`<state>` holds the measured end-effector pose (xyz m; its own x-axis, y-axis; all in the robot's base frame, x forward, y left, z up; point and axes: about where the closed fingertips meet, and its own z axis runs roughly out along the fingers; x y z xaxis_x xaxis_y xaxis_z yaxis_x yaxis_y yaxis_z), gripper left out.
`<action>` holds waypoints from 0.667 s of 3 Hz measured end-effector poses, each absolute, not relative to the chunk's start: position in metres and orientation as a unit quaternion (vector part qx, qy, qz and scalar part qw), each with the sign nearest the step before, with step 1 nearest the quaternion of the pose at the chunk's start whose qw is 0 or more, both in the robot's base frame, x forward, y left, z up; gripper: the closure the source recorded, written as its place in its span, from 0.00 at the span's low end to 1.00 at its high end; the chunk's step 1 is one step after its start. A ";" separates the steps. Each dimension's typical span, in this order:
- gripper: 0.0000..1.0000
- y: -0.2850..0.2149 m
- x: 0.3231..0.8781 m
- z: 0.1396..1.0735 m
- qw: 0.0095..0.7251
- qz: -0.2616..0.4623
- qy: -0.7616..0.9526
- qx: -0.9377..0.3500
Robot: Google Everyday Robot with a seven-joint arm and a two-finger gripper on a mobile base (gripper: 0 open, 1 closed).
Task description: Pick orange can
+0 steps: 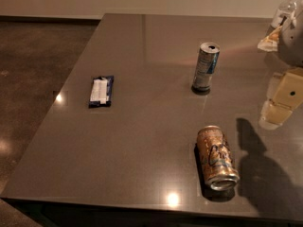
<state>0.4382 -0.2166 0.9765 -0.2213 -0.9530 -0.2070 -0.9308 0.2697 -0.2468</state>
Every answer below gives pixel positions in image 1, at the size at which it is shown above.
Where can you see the crumpled snack wrapper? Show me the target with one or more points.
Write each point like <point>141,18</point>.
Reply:
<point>270,42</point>

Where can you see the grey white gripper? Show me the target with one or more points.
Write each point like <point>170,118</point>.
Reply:
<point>292,44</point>

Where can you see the orange soda can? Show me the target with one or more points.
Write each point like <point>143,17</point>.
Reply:
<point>216,159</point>

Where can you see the clear plastic water bottle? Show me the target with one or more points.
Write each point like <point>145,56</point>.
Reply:
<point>284,11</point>

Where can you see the silver blue energy drink can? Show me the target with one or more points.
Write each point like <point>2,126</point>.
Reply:
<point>205,67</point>

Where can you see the blue white snack packet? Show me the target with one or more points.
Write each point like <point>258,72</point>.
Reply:
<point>101,93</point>

